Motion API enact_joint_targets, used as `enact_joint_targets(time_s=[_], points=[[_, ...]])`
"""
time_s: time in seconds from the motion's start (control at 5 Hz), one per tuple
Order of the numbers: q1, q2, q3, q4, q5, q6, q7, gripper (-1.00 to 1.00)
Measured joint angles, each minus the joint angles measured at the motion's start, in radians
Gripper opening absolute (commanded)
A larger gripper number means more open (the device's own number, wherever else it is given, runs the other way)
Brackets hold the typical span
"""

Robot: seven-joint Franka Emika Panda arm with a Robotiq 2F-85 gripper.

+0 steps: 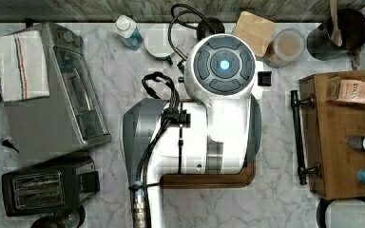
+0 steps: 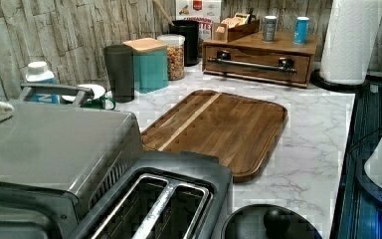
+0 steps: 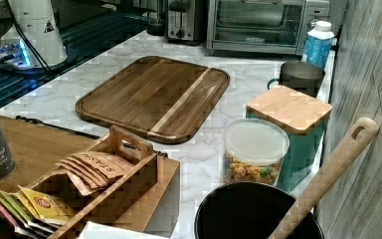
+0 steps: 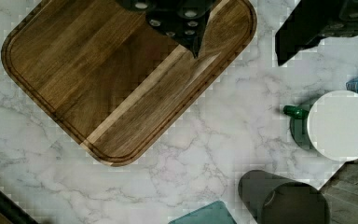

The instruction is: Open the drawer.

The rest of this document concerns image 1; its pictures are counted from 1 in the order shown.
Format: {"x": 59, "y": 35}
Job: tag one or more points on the black drawer handle bar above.
{"x": 296, "y": 103}

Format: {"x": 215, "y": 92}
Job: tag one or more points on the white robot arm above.
{"x": 215, "y": 132}

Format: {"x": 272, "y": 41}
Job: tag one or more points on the wooden drawer organizer box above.
{"x": 326, "y": 128}

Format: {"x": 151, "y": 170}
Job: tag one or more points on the green mug white inside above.
{"x": 157, "y": 45}

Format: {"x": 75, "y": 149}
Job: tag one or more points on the wooden cutting board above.
{"x": 243, "y": 178}

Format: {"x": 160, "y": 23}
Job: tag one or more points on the black tall tumbler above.
{"x": 213, "y": 26}

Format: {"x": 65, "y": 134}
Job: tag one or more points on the silver toaster oven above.
{"x": 70, "y": 119}

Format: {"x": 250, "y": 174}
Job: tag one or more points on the teal canister wooden lid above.
{"x": 255, "y": 31}

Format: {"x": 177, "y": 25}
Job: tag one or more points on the clear cereal jar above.
{"x": 287, "y": 46}

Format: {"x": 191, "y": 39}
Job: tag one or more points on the black two-slot toaster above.
{"x": 50, "y": 186}

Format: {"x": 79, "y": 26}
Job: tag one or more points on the black pot lid with knob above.
{"x": 72, "y": 218}

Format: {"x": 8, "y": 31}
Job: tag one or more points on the white striped dish towel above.
{"x": 23, "y": 67}

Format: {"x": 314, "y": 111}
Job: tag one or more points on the black paper towel holder base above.
{"x": 323, "y": 207}

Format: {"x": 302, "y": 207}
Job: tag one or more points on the wooden spoon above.
{"x": 335, "y": 22}

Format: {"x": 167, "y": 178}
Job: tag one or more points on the grey shaker white cap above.
{"x": 357, "y": 142}

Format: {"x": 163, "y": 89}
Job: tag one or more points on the paper towel roll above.
{"x": 345, "y": 214}

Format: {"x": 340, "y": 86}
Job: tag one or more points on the black utensil holder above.
{"x": 327, "y": 41}

